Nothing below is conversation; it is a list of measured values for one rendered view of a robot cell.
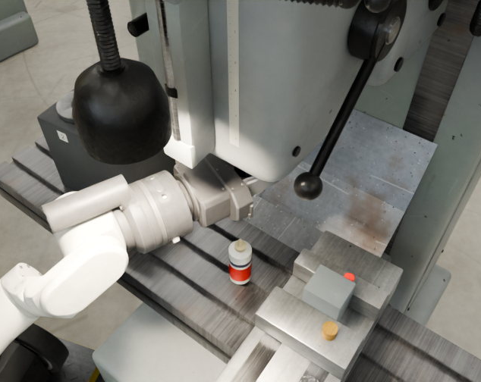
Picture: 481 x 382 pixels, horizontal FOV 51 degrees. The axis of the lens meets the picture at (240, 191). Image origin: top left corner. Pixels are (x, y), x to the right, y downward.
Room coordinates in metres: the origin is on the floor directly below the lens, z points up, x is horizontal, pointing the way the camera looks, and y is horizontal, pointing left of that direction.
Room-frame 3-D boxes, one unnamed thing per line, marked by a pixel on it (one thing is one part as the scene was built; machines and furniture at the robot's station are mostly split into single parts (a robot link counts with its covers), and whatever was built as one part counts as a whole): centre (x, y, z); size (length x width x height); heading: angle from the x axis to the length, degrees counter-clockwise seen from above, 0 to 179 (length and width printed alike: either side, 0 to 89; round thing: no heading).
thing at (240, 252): (0.50, 0.00, 0.98); 0.04 x 0.04 x 0.11
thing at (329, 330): (0.33, -0.13, 1.05); 0.02 x 0.02 x 0.02
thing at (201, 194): (0.43, 0.07, 1.22); 0.13 x 0.12 x 0.10; 31
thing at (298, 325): (0.34, -0.10, 1.02); 0.15 x 0.06 x 0.04; 55
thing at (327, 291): (0.39, -0.13, 1.04); 0.06 x 0.05 x 0.06; 55
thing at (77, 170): (0.72, 0.25, 1.03); 0.22 x 0.12 x 0.20; 60
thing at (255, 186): (0.45, -0.03, 1.22); 0.06 x 0.02 x 0.03; 121
